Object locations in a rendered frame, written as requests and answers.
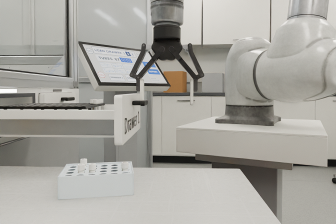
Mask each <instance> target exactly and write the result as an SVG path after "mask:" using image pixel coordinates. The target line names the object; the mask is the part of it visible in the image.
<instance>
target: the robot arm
mask: <svg viewBox="0 0 336 224"><path fill-rule="evenodd" d="M328 8H329V0H289V4H288V12H287V20H286V21H285V22H284V23H283V24H282V25H281V26H280V27H279V28H278V29H277V30H276V32H275V35H274V37H273V40H272V42H271V43H270V42H269V41H268V40H266V39H264V38H262V37H245V38H241V39H239V40H237V41H236V42H235V43H234V44H233V45H232V47H231V48H230V50H229V53H228V56H227V59H226V63H225V77H224V90H225V115H224V116H221V117H218V118H216V119H215V123H217V124H239V125H258V126H274V124H275V123H277V122H280V121H281V117H280V116H276V115H274V100H276V101H282V102H311V101H317V100H321V99H325V98H328V97H330V96H333V95H335V94H336V30H335V28H334V27H333V26H332V25H331V24H330V23H329V22H328V21H327V16H328ZM150 15H151V24H152V25H153V26H154V28H153V44H152V45H149V44H145V43H143V44H142V45H141V52H140V54H139V56H138V58H137V60H136V62H135V64H134V66H133V68H132V70H131V72H130V74H129V76H130V77H131V78H134V79H136V91H137V92H140V101H143V100H144V80H143V79H142V78H143V76H144V75H145V74H146V73H147V72H148V70H149V69H150V68H151V67H152V66H153V65H154V63H155V62H156V61H157V60H158V59H159V60H161V61H165V60H169V61H173V60H175V59H176V60H177V61H178V62H179V63H180V64H181V65H182V67H183V68H184V69H185V70H186V71H187V72H188V74H189V75H190V76H191V77H192V78H193V79H191V80H190V105H194V92H197V90H198V79H200V78H203V77H204V76H205V75H204V73H203V70H202V68H201V66H200V64H199V62H198V60H197V58H196V56H195V54H194V52H193V46H192V44H191V43H189V44H184V45H182V44H181V28H180V26H182V25H183V23H184V0H150ZM150 49H152V50H153V52H154V53H155V54H154V55H153V57H152V58H151V59H150V61H149V62H148V63H147V64H146V65H145V66H144V68H143V69H142V70H141V71H140V72H139V74H138V75H137V72H138V69H139V67H140V65H141V63H142V61H143V59H144V57H145V55H146V53H148V52H149V50H150ZM182 49H184V50H185V52H187V53H188V54H189V56H190V58H191V61H192V63H193V65H194V67H195V69H196V71H197V73H198V74H197V75H196V74H195V73H194V72H193V71H192V69H191V68H190V67H189V66H188V65H187V63H186V62H185V61H184V60H183V59H182V57H181V56H180V55H179V53H180V52H181V51H182Z"/></svg>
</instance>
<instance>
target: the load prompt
mask: <svg viewBox="0 0 336 224"><path fill-rule="evenodd" d="M91 48H92V50H93V52H94V53H95V54H105V55H114V56H124V57H134V58H137V56H136V55H135V53H134V52H133V51H126V50H118V49H110V48H102V47H94V46H91Z"/></svg>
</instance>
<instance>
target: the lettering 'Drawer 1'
mask: <svg viewBox="0 0 336 224"><path fill-rule="evenodd" d="M134 119H135V120H134ZM126 122H127V129H126ZM129 122H130V124H129ZM135 122H136V124H135ZM136 125H137V115H136V116H135V117H133V118H132V119H129V120H127V118H125V134H126V133H127V130H128V132H129V130H131V129H132V128H134V126H136Z"/></svg>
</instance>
